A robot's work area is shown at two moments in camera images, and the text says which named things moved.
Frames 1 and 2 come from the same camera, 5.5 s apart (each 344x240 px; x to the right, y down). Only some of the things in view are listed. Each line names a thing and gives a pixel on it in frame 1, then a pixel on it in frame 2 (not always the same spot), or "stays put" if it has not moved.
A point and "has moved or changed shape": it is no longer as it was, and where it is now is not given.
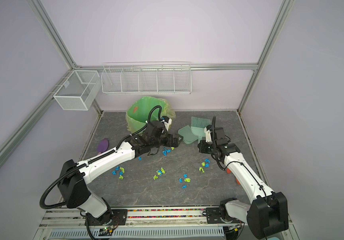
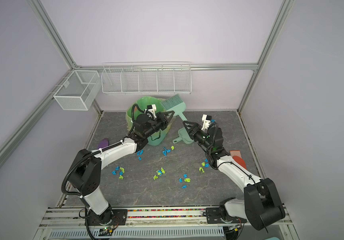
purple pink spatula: [103, 145] stays put
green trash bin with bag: [137, 113] stays put
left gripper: [170, 144] to [162, 117]
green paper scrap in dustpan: [187, 180] stays put
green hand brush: [198, 125] has moved or changed shape
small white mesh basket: [78, 90] stays put
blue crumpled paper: [159, 172] stays put
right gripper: [202, 146] to [197, 131]
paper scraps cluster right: [206, 164] stays put
